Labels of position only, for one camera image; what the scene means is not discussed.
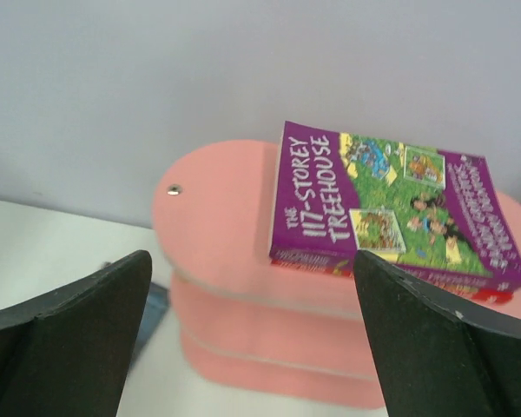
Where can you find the pink three-tier shelf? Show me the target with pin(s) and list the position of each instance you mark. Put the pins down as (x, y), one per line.
(244, 321)

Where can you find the purple 117-Storey Treehouse book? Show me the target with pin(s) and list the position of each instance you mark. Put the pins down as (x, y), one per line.
(432, 212)

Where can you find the red 13-Storey Treehouse book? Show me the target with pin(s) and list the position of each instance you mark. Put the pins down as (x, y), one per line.
(470, 293)

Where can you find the dark blue Nineteen Eighty-Four book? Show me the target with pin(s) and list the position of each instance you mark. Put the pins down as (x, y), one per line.
(156, 307)

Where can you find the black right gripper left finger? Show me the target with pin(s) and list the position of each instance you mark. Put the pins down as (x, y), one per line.
(67, 352)

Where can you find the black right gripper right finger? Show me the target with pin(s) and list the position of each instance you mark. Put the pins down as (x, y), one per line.
(436, 353)

